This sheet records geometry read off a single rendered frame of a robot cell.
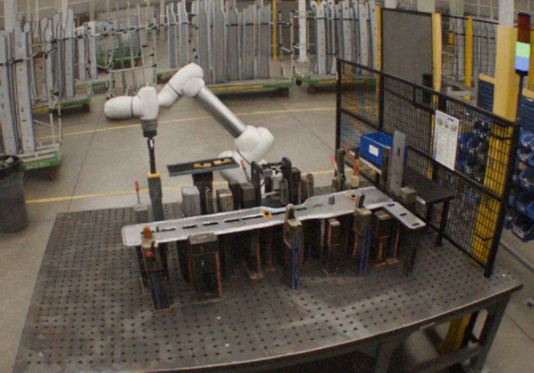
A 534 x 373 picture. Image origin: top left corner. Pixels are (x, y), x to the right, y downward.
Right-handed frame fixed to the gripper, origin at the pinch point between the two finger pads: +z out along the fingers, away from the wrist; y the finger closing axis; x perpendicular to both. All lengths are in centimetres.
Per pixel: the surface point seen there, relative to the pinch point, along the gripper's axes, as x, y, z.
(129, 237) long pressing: -18.2, 36.1, 19.0
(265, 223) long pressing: 45, 41, 19
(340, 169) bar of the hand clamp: 95, 19, 8
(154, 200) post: -1.2, 2.9, 17.4
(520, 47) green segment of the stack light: 148, 98, -72
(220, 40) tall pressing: 200, -654, -1
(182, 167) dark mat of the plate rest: 15.9, -1.2, 2.9
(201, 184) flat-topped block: 24.6, 3.5, 11.5
